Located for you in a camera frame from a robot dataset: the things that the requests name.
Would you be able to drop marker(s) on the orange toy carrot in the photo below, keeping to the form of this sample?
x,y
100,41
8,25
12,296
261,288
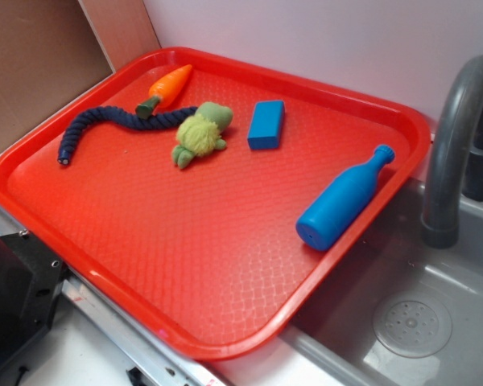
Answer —
x,y
164,91

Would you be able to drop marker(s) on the red plastic tray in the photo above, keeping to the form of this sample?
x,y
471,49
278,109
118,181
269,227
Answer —
x,y
207,258

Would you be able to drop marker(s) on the blue rectangular block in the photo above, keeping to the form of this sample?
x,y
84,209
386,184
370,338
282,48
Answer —
x,y
266,125

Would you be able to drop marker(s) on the green plush turtle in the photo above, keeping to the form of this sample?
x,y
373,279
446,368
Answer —
x,y
201,134

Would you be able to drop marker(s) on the blue plastic bottle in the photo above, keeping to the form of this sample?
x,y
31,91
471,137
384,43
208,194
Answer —
x,y
334,210

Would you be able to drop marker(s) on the grey toy sink basin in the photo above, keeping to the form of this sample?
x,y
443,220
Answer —
x,y
395,311

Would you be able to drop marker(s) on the grey toy faucet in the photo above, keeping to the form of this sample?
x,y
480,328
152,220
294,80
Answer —
x,y
456,162

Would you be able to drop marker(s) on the brown cardboard panel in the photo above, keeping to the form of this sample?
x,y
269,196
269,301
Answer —
x,y
53,51

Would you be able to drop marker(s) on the silver metal rail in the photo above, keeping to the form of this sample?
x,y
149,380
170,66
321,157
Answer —
x,y
92,343

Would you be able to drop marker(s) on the black metal bracket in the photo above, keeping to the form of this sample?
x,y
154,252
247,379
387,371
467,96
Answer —
x,y
31,277

